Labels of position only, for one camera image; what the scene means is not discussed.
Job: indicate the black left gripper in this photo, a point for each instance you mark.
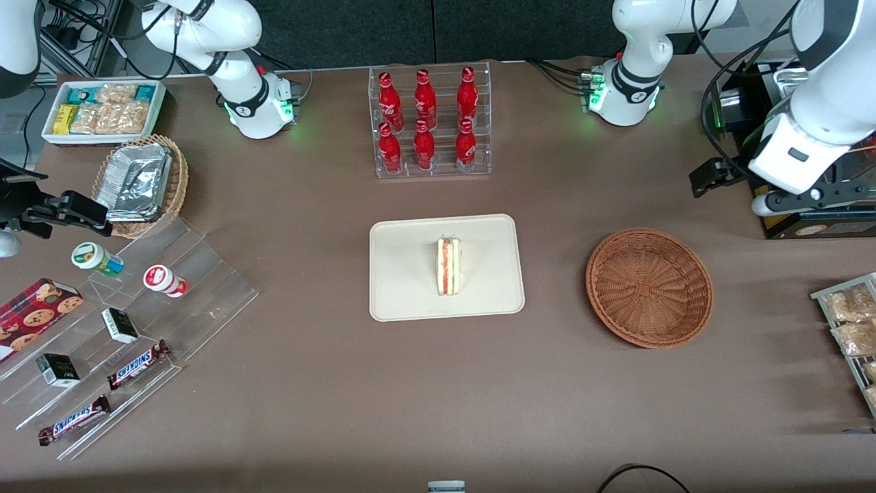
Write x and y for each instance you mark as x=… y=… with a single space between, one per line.
x=729 y=169

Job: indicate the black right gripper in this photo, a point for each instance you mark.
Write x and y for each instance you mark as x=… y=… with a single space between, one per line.
x=15 y=203

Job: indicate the triangle sandwich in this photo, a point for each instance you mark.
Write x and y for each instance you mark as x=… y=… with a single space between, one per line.
x=449 y=267

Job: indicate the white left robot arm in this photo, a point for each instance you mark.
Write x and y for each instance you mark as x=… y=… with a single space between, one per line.
x=828 y=103

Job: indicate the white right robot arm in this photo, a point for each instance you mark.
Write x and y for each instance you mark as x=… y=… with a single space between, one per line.
x=236 y=75

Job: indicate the light wicker basket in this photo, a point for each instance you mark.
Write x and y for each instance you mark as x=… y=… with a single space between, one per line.
x=179 y=185

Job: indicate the brown wicker basket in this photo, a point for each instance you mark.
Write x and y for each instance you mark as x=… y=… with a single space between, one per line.
x=650 y=287

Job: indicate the tray of packaged pastries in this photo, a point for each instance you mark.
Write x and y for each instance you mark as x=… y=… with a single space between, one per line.
x=819 y=296

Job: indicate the cream plastic tray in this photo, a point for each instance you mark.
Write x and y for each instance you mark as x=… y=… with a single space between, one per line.
x=404 y=274

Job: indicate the green lidded sunflower cup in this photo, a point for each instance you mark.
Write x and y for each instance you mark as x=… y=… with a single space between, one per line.
x=87 y=255

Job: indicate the silver foil wrapped pack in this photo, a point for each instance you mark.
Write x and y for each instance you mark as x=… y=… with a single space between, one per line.
x=133 y=216
x=133 y=178

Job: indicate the white plastic snack bin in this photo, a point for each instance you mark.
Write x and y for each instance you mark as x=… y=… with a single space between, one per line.
x=96 y=139

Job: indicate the red lidded yogurt cup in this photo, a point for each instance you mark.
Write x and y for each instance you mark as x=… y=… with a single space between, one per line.
x=159 y=277

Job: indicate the clear rice cracker pack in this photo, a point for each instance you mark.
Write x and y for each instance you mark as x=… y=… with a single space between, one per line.
x=111 y=118
x=87 y=120
x=135 y=116
x=116 y=94

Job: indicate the yellow snack bar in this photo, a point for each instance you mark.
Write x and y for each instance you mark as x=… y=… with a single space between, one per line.
x=66 y=120

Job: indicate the black hot food warmer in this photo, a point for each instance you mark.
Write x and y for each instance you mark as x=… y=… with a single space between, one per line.
x=811 y=229

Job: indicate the red tartan cookie box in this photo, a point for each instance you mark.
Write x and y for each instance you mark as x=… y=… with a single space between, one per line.
x=34 y=315

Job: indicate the small black carton box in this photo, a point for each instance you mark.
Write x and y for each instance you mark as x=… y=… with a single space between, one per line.
x=120 y=326
x=60 y=371

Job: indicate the teal snack pack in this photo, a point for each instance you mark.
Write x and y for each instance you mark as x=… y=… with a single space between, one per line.
x=146 y=92
x=81 y=94

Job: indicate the steel warmer pan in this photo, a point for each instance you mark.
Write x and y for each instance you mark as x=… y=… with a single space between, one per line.
x=787 y=81

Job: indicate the clear acrylic stepped stand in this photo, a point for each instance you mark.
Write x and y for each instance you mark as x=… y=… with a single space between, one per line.
x=205 y=294

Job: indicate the Snickers chocolate bar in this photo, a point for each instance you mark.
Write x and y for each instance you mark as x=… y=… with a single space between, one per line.
x=137 y=364
x=74 y=420

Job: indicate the clear fried snack bag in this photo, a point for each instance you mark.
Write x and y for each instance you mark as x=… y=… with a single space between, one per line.
x=855 y=339
x=848 y=305
x=872 y=396
x=870 y=371

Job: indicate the red Coca-Cola bottle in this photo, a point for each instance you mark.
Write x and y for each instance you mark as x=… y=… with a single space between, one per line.
x=426 y=103
x=466 y=149
x=468 y=99
x=390 y=103
x=424 y=149
x=390 y=152

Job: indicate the clear acrylic bottle rack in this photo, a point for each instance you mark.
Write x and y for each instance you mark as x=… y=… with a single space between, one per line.
x=445 y=168

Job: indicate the aluminium frame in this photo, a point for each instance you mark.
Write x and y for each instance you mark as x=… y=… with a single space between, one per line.
x=102 y=34

